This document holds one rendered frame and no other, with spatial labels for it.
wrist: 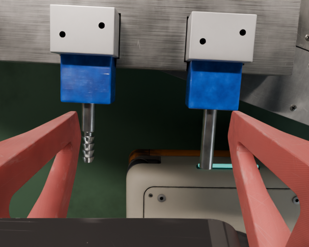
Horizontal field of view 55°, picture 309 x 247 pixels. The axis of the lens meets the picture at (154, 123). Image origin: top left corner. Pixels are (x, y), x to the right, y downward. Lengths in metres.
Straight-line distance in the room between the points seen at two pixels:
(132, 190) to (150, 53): 0.69
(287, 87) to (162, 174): 0.61
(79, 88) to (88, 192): 1.00
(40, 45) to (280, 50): 0.21
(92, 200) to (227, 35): 1.07
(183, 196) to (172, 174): 0.07
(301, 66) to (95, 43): 0.22
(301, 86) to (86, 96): 0.22
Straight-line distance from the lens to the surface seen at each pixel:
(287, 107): 0.35
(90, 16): 0.25
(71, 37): 0.25
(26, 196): 1.32
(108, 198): 1.23
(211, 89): 0.25
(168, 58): 0.26
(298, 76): 0.35
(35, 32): 0.29
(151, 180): 0.89
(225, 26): 0.24
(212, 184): 0.91
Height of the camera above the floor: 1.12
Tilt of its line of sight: 81 degrees down
